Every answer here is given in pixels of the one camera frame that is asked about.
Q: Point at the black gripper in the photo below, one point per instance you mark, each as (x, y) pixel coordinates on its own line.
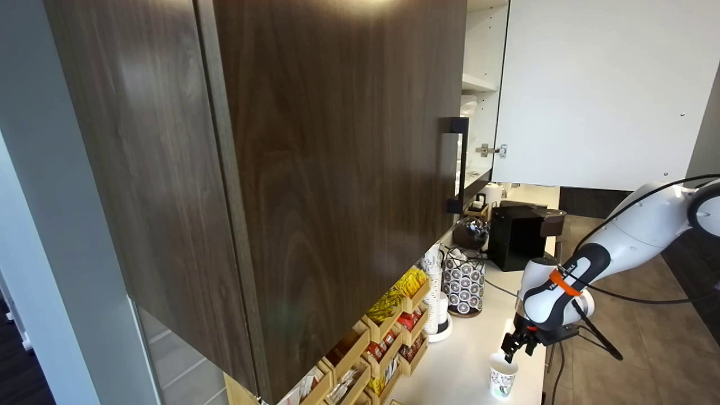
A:
(542, 332)

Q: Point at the patterned white paper cup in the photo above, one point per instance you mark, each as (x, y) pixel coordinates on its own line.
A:
(501, 380)

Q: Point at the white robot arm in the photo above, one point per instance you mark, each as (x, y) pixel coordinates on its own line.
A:
(636, 228)

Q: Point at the white cup lid stack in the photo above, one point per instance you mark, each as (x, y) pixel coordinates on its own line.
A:
(440, 311)

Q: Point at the patterned paper cup stack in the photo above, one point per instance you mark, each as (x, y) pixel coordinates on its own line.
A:
(431, 270)

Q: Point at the metal cabinet door hinge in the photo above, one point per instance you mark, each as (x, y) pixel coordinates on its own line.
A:
(496, 152)

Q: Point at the patterned black white canister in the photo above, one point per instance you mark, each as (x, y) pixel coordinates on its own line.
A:
(464, 287)

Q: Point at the black coffee machine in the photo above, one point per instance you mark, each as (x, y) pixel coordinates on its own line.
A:
(513, 238)

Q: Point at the red packets pile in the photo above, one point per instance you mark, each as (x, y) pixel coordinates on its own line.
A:
(406, 321)

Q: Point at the dark round coffee pot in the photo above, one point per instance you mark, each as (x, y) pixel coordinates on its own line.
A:
(470, 236)

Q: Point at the yellow packets pile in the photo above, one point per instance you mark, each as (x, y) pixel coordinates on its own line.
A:
(407, 285)

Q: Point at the yellow-green packets pile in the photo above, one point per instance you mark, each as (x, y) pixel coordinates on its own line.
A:
(383, 308)

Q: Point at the wooden condiment organizer rack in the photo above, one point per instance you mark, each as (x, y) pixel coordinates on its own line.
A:
(373, 346)

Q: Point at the wooden tea bag box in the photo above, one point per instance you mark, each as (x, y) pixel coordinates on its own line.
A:
(238, 394)

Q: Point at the dark wood wall cabinet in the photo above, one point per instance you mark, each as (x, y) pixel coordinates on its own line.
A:
(337, 187)

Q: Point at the white shelved wall cabinet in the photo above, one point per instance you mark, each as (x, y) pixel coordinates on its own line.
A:
(480, 45)

